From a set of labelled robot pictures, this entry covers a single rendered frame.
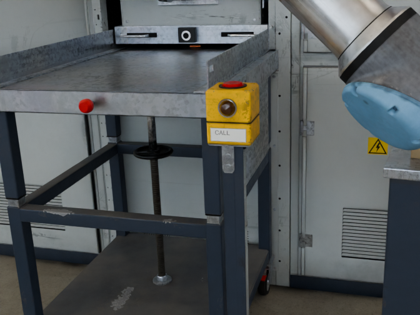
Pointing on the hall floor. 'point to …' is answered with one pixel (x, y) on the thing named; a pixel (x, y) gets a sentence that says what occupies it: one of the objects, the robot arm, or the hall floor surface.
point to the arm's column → (402, 250)
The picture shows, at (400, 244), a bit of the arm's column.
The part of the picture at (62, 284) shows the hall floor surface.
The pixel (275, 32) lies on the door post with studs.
